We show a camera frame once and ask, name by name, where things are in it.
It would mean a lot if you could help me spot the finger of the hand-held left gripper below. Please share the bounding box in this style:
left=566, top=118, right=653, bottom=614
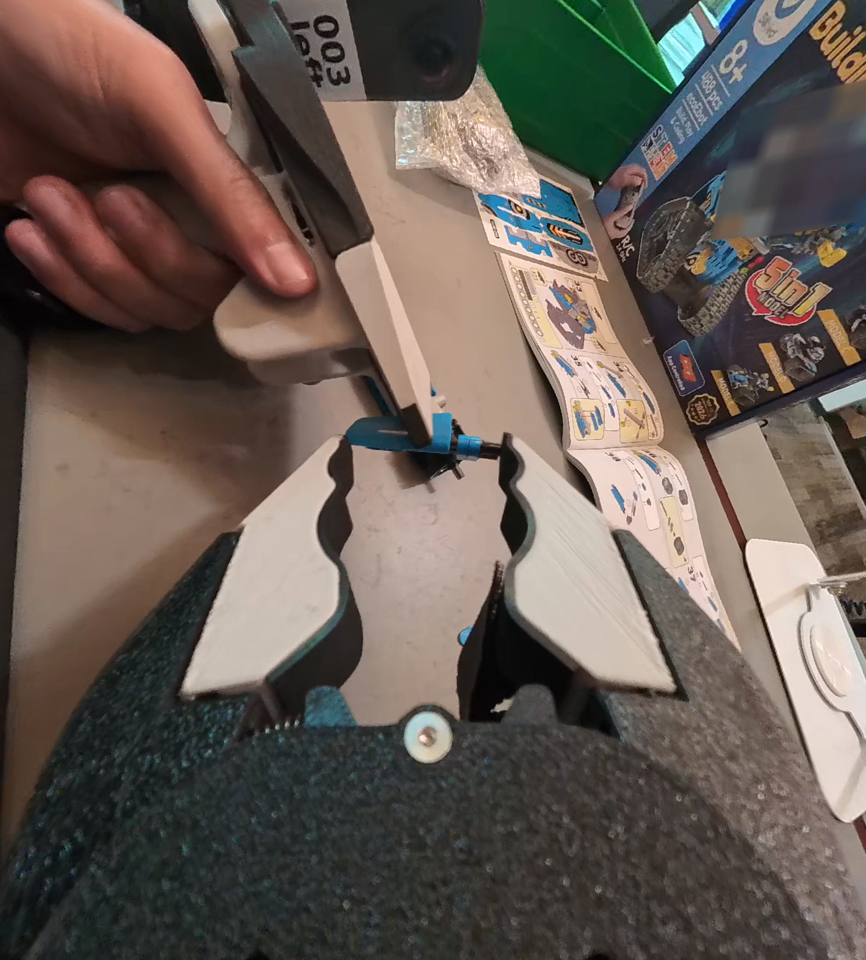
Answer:
left=334, top=237, right=452, bottom=442

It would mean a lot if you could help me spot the blue connector with black pins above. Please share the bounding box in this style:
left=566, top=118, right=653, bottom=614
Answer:
left=448, top=431, right=507, bottom=481

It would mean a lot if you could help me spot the building toy set box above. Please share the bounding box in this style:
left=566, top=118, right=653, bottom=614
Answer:
left=594, top=0, right=866, bottom=438

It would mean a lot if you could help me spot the blue sticker sheet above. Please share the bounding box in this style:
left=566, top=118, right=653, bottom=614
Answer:
left=475, top=178, right=608, bottom=283

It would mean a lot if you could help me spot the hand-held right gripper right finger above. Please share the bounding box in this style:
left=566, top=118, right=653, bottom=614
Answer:
left=496, top=432, right=679, bottom=695

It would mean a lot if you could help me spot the green plastic bin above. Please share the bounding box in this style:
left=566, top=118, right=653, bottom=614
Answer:
left=478, top=0, right=677, bottom=181

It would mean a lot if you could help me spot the person's left hand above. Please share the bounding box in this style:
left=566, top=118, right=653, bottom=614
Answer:
left=0, top=0, right=321, bottom=335

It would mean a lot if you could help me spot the grey desk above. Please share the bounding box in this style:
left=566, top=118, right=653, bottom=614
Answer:
left=1, top=97, right=866, bottom=960

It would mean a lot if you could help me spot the white adhesive plate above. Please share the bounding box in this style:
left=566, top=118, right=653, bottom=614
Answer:
left=745, top=538, right=866, bottom=824

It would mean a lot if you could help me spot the blue clip brick piece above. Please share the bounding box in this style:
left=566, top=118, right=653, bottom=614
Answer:
left=344, top=411, right=455, bottom=457

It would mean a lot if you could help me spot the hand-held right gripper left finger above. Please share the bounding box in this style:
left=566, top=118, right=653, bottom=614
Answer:
left=179, top=435, right=365, bottom=702

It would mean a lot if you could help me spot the clear plastic bag of parts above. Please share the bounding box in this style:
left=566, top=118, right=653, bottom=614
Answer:
left=395, top=66, right=542, bottom=198

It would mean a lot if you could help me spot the instruction booklet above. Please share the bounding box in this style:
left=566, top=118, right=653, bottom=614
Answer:
left=494, top=251, right=741, bottom=654

